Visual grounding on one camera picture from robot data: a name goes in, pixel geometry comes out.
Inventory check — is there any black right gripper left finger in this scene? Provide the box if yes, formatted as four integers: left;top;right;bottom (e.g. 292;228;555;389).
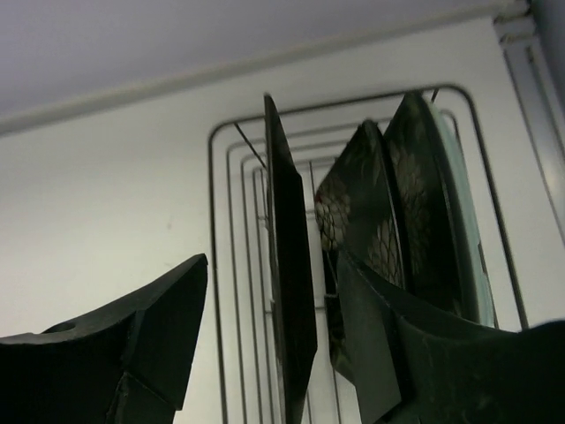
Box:
1;254;208;423

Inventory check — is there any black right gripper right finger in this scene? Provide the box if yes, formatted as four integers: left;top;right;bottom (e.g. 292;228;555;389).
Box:
337;251;564;423

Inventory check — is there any teal square plate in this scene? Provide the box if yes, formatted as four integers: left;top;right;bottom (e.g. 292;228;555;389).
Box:
264;94;318;423

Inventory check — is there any wire dish rack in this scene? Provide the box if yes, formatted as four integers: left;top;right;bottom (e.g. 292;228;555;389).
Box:
207;83;531;424

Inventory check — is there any black floral square plate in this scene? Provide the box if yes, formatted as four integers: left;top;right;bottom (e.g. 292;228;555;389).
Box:
314;119;405;383

